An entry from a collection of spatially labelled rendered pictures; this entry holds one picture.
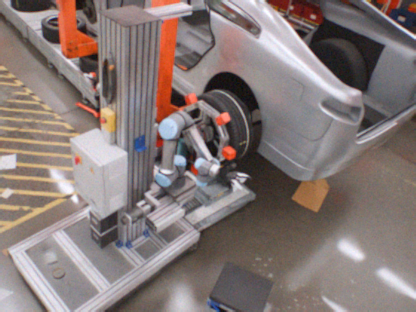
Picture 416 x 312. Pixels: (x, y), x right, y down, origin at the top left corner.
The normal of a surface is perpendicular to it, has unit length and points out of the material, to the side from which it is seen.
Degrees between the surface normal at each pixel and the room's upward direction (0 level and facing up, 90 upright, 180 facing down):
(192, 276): 0
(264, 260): 0
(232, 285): 0
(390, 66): 90
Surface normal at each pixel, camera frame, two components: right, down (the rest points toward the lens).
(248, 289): 0.15, -0.77
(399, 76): -0.74, 0.33
